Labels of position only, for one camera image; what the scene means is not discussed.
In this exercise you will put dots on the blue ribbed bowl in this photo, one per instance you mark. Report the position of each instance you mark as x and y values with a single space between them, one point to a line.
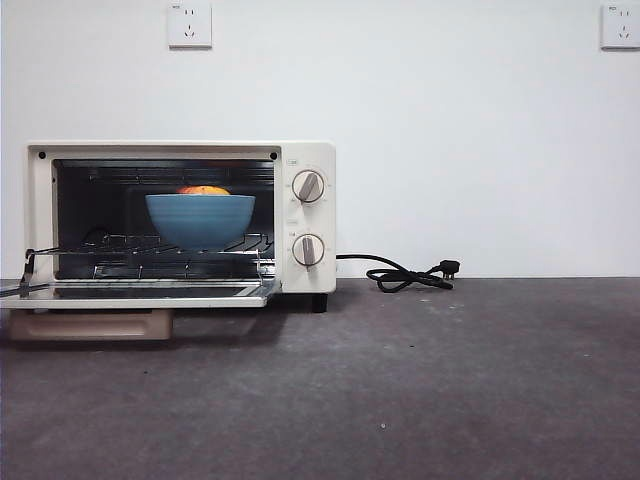
200 222

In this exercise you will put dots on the white wall socket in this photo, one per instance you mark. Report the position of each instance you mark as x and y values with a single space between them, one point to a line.
190 27
622 27

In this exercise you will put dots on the cream Toshiba toaster oven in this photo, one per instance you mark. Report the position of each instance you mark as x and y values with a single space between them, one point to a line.
330 220

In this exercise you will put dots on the large beige oven knob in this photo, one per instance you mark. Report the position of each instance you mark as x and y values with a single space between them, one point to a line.
308 186

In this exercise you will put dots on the red yellow apple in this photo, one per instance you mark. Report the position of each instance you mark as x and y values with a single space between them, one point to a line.
202 190

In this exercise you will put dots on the small beige oven knob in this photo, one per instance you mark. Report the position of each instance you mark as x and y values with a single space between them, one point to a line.
308 250

